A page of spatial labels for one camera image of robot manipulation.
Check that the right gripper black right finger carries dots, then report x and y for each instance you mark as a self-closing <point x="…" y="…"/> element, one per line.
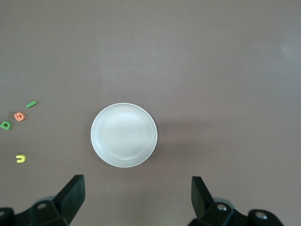
<point x="200" y="195"/>

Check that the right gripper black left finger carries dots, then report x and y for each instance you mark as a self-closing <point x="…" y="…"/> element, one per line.
<point x="68" y="195"/>

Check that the yellow foam letter u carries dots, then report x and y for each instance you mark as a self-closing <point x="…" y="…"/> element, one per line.
<point x="24" y="159"/>

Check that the beige brown round plate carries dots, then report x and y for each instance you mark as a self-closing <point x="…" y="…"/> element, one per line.
<point x="124" y="135"/>

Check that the green foam letter l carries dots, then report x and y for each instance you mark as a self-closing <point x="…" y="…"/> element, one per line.
<point x="31" y="104"/>

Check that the orange foam letter e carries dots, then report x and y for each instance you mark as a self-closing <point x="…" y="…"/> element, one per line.
<point x="16" y="117"/>

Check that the green foam letter g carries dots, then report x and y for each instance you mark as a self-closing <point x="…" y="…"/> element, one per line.
<point x="9" y="127"/>

